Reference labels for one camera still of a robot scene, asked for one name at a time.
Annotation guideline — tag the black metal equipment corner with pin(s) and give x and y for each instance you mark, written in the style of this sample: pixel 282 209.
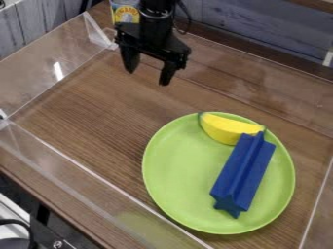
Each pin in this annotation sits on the black metal equipment corner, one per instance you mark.
pixel 55 234

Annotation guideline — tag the green plate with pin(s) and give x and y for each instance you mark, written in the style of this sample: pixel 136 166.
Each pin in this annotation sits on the green plate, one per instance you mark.
pixel 180 164

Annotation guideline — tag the blue star-shaped block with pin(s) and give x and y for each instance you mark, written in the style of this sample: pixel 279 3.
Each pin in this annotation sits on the blue star-shaped block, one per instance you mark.
pixel 238 180

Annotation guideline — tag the clear acrylic enclosure wall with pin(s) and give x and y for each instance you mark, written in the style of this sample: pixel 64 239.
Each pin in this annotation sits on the clear acrylic enclosure wall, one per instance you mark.
pixel 80 117

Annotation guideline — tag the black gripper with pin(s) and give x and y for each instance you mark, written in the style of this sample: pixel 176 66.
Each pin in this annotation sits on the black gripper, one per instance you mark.
pixel 138 41

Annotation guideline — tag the yellow banana-shaped sponge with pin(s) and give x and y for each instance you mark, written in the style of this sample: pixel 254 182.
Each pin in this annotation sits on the yellow banana-shaped sponge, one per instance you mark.
pixel 226 130

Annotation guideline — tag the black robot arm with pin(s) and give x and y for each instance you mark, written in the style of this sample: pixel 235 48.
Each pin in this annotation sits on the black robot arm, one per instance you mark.
pixel 156 15

